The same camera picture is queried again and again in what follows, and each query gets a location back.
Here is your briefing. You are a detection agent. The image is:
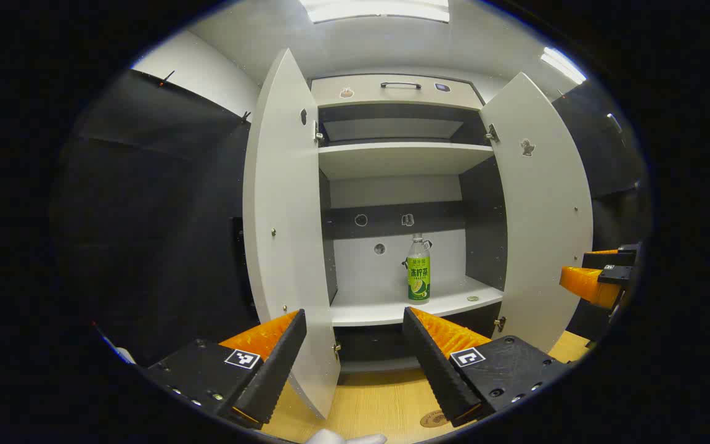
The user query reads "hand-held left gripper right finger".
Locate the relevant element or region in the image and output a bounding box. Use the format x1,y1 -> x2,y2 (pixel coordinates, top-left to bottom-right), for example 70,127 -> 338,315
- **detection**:
402,306 -> 571,428

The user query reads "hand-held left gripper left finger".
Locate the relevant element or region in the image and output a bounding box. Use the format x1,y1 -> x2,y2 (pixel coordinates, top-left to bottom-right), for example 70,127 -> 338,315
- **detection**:
145,310 -> 308,430

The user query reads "white cabinet door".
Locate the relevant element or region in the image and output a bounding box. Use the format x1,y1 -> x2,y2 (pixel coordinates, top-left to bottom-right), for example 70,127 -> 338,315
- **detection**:
243,48 -> 341,420
480,72 -> 594,353

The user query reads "green label clear bottle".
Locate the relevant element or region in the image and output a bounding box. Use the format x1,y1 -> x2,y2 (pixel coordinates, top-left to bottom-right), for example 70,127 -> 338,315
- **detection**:
407,233 -> 431,303

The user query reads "small ceiling light panel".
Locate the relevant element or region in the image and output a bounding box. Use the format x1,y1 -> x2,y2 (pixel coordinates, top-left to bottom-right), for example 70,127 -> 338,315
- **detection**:
540,47 -> 587,85

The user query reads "large ceiling light panel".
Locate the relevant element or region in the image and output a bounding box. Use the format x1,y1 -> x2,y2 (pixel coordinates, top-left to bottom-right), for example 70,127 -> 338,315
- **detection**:
298,0 -> 450,24

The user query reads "cabinet drawer with black handle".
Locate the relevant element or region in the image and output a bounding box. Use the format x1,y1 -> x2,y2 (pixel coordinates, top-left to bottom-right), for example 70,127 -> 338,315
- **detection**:
311,74 -> 485,112

